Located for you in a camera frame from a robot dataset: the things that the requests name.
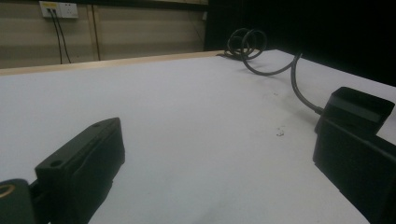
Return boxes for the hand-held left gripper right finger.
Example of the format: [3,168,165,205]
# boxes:
[312,119,396,224]

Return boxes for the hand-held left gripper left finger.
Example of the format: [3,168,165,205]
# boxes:
[34,117,126,224]

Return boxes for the black curtain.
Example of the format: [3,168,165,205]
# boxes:
[204,0,396,88]

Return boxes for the thick black coiled cable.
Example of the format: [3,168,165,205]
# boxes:
[222,27,325,116]

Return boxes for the thin black power cable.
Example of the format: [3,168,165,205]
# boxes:
[46,7,64,65]
[51,8,73,64]

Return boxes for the plain white wall socket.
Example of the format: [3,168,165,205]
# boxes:
[59,1,79,20]

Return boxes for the white wall socket yellow label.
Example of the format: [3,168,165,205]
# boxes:
[38,0,61,19]

